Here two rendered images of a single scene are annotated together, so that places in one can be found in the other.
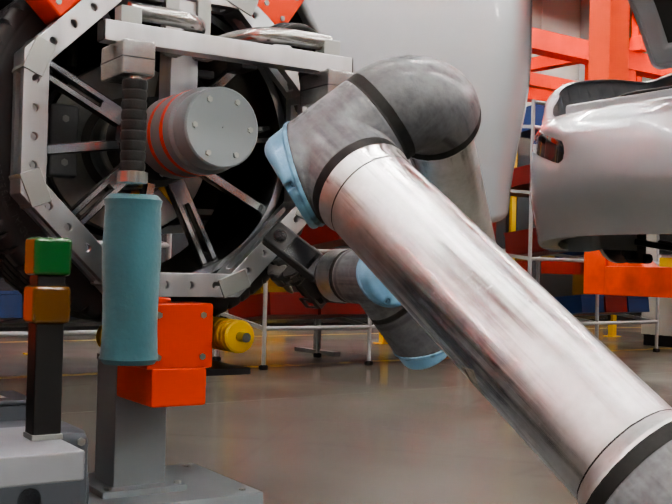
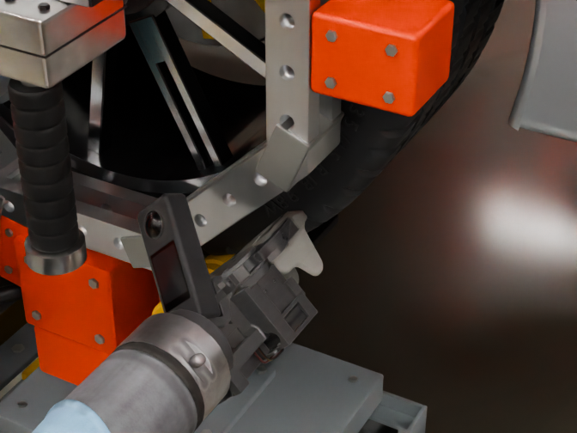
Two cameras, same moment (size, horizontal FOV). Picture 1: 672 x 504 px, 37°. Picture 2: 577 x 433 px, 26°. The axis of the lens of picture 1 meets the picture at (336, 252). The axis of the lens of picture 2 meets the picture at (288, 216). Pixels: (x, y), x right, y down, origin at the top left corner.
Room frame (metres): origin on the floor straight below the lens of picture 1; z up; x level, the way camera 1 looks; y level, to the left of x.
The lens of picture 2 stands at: (1.42, -0.73, 1.29)
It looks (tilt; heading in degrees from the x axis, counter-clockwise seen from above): 34 degrees down; 62
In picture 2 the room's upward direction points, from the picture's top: straight up
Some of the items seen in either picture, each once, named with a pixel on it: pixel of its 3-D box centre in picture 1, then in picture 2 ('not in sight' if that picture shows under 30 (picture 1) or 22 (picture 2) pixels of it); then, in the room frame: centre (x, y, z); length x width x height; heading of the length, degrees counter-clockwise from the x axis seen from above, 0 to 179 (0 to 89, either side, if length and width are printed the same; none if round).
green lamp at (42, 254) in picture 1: (48, 256); not in sight; (1.07, 0.30, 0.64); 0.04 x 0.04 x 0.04; 33
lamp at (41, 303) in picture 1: (46, 304); not in sight; (1.07, 0.30, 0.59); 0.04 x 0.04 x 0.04; 33
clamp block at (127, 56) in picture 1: (127, 61); not in sight; (1.47, 0.31, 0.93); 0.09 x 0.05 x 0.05; 33
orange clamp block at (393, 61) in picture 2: not in sight; (381, 47); (1.91, 0.01, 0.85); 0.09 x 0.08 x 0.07; 123
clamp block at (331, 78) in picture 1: (326, 88); (57, 21); (1.65, 0.02, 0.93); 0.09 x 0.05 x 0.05; 33
